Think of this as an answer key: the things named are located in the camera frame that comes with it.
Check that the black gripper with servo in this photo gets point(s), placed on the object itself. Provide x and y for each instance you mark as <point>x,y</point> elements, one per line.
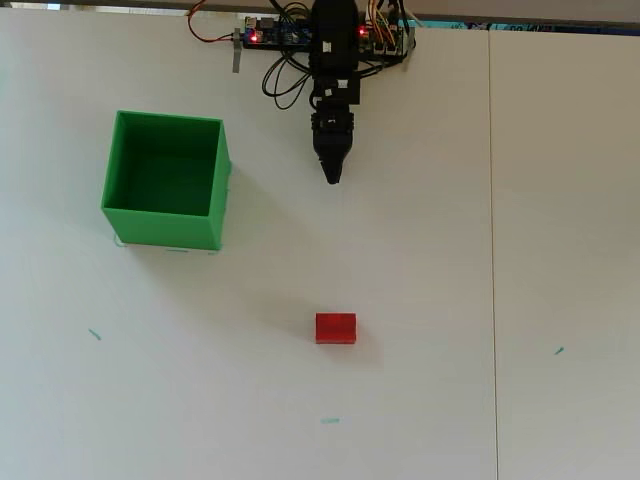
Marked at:
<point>335,92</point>

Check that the red rectangular block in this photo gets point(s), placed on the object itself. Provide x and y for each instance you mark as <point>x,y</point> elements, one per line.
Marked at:
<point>336,329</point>

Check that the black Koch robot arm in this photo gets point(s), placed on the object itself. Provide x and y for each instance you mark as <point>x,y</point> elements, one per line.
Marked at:
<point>332,30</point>

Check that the green square plastic bin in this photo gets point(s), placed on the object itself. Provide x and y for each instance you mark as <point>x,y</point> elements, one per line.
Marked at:
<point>165,230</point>

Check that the electronics base board with LEDs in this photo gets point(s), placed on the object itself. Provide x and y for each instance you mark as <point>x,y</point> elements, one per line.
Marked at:
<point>280,35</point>

